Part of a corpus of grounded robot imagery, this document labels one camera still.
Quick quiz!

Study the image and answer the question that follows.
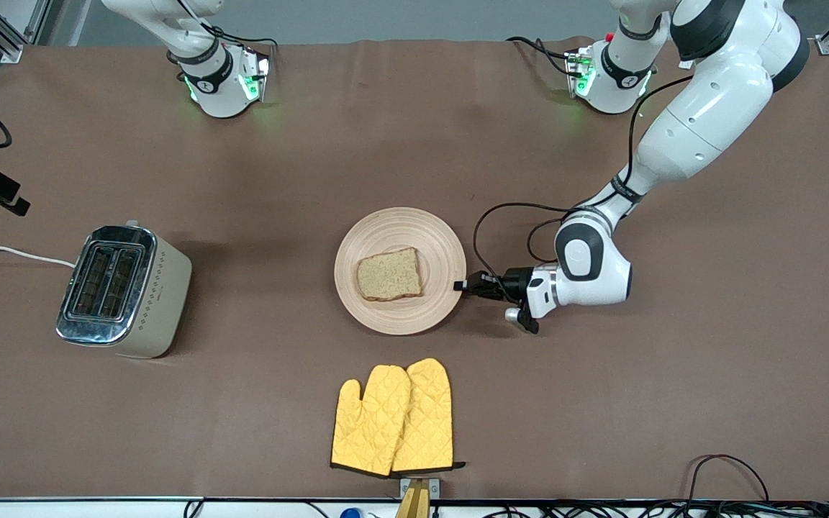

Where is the round wooden plate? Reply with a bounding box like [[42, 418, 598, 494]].
[[334, 207, 467, 336]]

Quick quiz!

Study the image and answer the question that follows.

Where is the brown bread slice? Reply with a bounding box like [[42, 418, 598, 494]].
[[356, 247, 424, 302]]

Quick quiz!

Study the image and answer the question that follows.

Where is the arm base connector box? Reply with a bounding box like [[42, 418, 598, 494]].
[[240, 47, 275, 103], [566, 47, 597, 98]]

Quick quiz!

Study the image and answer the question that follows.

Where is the cream and chrome toaster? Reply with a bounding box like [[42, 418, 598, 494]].
[[55, 219, 193, 359]]

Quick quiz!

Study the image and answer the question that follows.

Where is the yellow quilted oven mitt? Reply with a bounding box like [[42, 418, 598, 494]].
[[391, 358, 466, 476], [331, 365, 412, 477]]

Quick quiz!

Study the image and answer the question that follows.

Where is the wooden stick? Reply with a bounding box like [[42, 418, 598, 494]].
[[394, 481, 431, 518]]

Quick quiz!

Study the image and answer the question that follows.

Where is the brown table cover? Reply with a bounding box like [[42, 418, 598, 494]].
[[0, 36, 829, 501]]

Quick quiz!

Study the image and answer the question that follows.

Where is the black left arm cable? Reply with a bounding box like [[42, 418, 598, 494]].
[[472, 75, 694, 290]]

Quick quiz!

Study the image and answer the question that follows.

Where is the white toaster power cord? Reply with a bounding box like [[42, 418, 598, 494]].
[[0, 242, 76, 268]]

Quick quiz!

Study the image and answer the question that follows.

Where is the small metal bracket plate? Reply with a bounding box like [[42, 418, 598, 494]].
[[399, 476, 441, 499]]

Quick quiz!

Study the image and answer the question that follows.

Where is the black left base cable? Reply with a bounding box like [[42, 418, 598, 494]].
[[507, 36, 575, 76]]

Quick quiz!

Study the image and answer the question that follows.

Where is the black base cable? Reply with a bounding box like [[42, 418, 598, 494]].
[[177, 0, 278, 55], [507, 36, 575, 76]]

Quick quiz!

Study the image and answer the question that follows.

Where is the black looped cable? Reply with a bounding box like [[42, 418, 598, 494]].
[[688, 454, 771, 504]]

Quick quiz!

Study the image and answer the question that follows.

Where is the black cable bundle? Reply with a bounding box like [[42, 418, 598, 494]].
[[486, 500, 829, 518]]

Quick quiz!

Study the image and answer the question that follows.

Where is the black right base cable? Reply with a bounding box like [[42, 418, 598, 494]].
[[177, 0, 278, 55]]

